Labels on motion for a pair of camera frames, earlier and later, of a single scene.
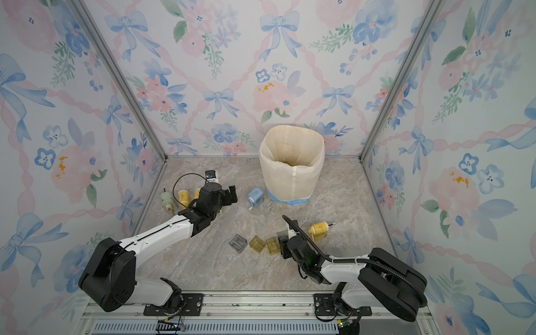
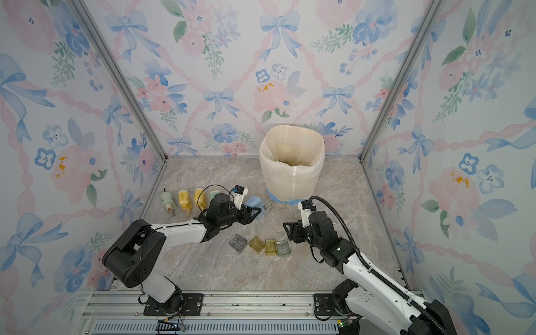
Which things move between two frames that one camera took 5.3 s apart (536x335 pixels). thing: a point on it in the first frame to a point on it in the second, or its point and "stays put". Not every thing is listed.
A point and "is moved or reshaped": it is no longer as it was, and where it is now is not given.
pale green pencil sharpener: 167,202 stays put
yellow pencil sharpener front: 183,198 stays put
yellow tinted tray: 273,245 stays put
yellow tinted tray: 257,244 stays put
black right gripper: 284,248 to 296,228
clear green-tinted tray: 283,235 is moved or reshaped
